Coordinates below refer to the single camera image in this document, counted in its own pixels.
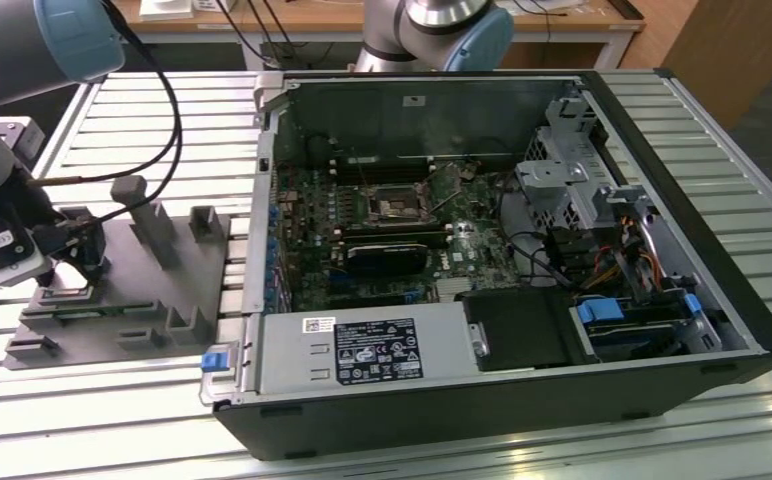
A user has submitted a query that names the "black open PC case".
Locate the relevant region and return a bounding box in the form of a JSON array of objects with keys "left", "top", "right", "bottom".
[{"left": 195, "top": 68, "right": 772, "bottom": 461}]

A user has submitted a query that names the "wooden desk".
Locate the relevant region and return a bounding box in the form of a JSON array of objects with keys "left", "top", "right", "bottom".
[{"left": 115, "top": 0, "right": 647, "bottom": 71}]

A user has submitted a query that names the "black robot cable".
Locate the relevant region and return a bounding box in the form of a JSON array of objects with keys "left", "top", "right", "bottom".
[{"left": 28, "top": 0, "right": 186, "bottom": 236}]

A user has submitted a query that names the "hard disk in blue carrier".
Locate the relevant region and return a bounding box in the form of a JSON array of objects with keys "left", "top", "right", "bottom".
[{"left": 571, "top": 294, "right": 694, "bottom": 362}]

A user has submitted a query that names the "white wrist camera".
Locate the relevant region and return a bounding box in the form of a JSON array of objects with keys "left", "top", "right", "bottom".
[
  {"left": 0, "top": 116, "right": 45, "bottom": 166},
  {"left": 0, "top": 214, "right": 51, "bottom": 287}
]

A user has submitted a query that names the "pale grey case handle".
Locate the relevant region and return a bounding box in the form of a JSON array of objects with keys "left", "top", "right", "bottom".
[{"left": 251, "top": 71, "right": 292, "bottom": 115}]

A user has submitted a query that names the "black plastic air shroud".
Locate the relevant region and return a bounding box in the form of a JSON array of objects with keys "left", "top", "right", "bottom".
[{"left": 458, "top": 288, "right": 589, "bottom": 372}]

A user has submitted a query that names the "wooden cabinet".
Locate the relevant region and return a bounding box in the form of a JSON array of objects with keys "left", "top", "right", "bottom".
[{"left": 615, "top": 0, "right": 772, "bottom": 132}]

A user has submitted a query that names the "grey parts rack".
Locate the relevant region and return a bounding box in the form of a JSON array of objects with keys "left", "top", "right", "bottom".
[{"left": 1, "top": 174, "right": 234, "bottom": 371}]

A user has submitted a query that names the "black graphics card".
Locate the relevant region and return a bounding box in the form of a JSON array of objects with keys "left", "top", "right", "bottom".
[{"left": 342, "top": 241, "right": 432, "bottom": 277}]

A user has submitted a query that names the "coloured power wire bundle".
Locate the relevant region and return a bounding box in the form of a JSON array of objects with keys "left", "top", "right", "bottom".
[{"left": 589, "top": 214, "right": 669, "bottom": 294}]

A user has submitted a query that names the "silver chipset heatsink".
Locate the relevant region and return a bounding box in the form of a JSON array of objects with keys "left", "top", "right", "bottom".
[{"left": 435, "top": 276, "right": 472, "bottom": 303}]

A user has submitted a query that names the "green motherboard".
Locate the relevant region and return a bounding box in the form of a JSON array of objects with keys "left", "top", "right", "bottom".
[{"left": 270, "top": 158, "right": 527, "bottom": 311}]

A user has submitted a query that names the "green RAM stick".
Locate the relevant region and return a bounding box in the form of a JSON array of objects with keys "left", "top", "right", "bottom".
[{"left": 342, "top": 230, "right": 447, "bottom": 247}]

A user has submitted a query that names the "silver metal drive cage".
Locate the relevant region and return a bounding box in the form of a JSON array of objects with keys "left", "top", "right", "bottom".
[{"left": 514, "top": 97, "right": 658, "bottom": 236}]

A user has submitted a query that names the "grey power supply unit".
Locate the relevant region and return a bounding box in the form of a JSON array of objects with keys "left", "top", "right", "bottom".
[{"left": 251, "top": 301, "right": 479, "bottom": 401}]

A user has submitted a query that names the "CPU socket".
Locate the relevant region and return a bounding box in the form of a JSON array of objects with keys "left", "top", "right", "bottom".
[{"left": 363, "top": 183, "right": 438, "bottom": 224}]

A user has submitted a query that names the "plain white box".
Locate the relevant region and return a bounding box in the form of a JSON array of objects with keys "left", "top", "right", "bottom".
[{"left": 138, "top": 0, "right": 195, "bottom": 22}]

